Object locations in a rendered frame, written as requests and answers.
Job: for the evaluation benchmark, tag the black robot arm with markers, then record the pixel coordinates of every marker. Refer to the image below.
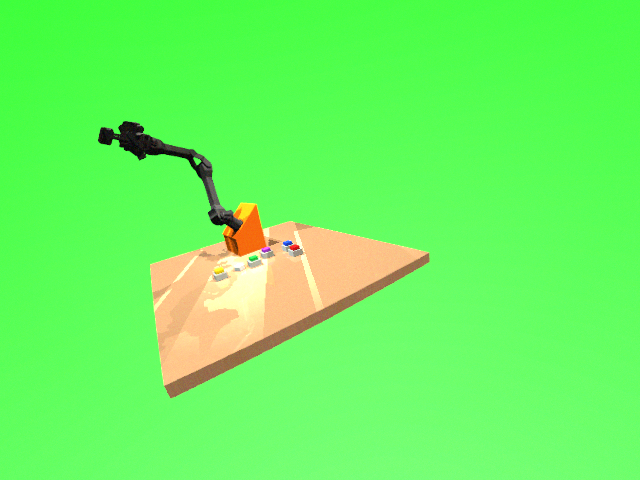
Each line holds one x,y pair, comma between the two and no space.
218,214

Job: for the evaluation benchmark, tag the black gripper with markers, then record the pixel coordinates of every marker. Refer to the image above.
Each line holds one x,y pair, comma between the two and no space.
130,142

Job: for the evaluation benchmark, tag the green button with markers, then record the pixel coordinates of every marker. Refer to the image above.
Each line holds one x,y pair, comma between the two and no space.
254,261

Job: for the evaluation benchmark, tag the purple button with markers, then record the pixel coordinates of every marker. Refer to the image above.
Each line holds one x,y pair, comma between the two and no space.
266,253

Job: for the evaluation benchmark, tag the yellow button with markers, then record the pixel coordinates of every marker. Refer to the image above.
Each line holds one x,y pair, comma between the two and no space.
220,274

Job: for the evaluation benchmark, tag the red button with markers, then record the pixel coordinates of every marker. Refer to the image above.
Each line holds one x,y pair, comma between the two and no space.
295,250

